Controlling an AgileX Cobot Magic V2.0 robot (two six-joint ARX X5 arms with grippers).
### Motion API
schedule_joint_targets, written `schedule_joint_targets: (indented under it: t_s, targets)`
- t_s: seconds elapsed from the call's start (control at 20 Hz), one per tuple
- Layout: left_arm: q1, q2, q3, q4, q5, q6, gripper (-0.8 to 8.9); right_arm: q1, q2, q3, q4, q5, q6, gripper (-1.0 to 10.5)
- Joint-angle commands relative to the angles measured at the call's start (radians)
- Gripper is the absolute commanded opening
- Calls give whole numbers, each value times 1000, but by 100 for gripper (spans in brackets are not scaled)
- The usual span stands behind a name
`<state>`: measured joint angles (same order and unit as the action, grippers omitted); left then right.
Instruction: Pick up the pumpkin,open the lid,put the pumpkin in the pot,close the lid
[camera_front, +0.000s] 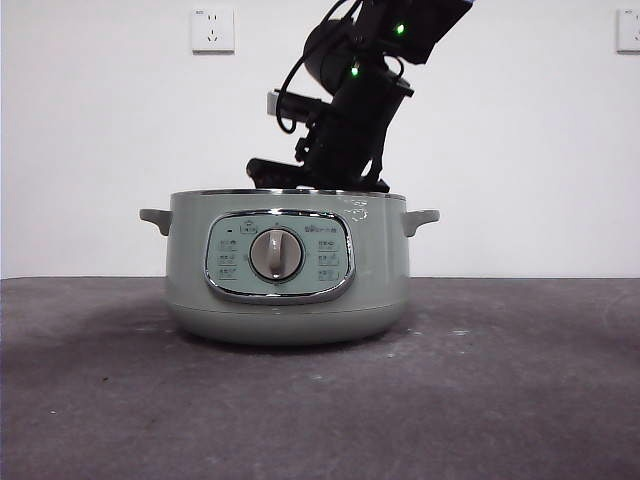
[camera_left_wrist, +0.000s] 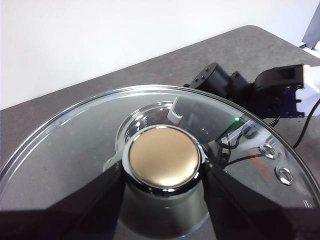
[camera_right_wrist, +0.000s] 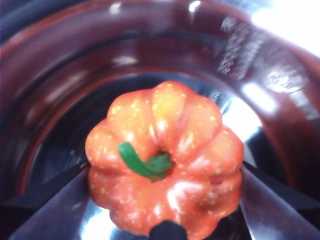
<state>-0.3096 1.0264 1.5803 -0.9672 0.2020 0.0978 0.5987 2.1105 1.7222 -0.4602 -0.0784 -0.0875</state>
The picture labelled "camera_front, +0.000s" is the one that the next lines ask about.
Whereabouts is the pale green electric cooking pot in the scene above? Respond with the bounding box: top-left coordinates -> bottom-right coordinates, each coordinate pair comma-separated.
139,188 -> 442,348

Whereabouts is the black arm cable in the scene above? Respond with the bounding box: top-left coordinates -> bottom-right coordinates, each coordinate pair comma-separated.
272,0 -> 362,135

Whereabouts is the white wall socket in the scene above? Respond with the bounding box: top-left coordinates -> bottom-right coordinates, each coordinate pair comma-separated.
190,8 -> 236,56
615,8 -> 640,55

